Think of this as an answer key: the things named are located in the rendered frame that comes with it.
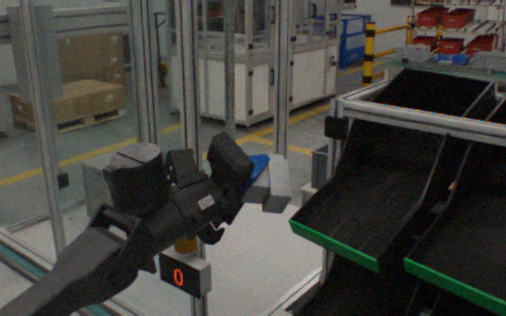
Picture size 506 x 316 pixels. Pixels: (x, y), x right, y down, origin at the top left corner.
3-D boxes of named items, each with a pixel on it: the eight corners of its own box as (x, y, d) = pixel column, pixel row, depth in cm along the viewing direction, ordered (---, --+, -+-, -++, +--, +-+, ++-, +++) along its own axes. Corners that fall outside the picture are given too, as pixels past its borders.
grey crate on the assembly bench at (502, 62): (509, 73, 540) (512, 57, 534) (471, 69, 563) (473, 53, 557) (515, 69, 563) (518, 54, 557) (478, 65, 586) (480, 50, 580)
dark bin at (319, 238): (379, 275, 56) (366, 230, 51) (292, 233, 65) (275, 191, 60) (497, 127, 67) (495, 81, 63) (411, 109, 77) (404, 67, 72)
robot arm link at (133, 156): (116, 292, 54) (86, 198, 49) (77, 264, 59) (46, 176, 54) (194, 239, 61) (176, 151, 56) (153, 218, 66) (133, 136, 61)
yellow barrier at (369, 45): (368, 101, 761) (374, 22, 722) (356, 99, 773) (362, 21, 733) (441, 69, 1015) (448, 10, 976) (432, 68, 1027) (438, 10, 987)
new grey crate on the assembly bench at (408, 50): (419, 64, 588) (420, 49, 583) (394, 61, 605) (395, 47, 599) (429, 60, 619) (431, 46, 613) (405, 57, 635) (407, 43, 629)
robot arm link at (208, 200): (203, 194, 55) (169, 154, 57) (175, 270, 69) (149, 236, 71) (258, 163, 60) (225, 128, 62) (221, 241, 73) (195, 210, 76)
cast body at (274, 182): (293, 197, 67) (241, 191, 65) (282, 214, 70) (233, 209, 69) (286, 147, 72) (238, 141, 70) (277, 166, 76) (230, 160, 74)
